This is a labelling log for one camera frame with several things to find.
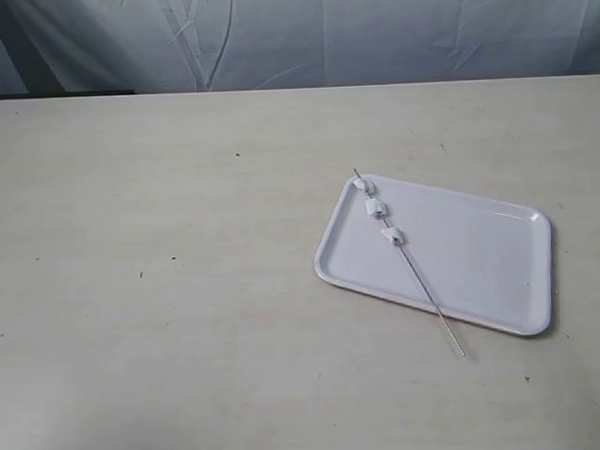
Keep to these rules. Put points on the white marshmallow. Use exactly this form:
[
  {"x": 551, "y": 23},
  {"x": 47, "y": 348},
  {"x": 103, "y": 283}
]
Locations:
[
  {"x": 365, "y": 185},
  {"x": 394, "y": 235},
  {"x": 375, "y": 208}
]

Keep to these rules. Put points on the thin metal skewer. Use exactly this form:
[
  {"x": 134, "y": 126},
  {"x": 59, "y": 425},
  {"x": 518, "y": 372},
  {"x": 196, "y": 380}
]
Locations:
[{"x": 402, "y": 250}]

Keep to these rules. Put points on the white plastic tray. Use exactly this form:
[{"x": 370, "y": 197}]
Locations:
[{"x": 487, "y": 262}]

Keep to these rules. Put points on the white backdrop curtain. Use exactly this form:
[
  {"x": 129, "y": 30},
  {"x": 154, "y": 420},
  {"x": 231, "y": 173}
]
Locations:
[{"x": 58, "y": 47}]

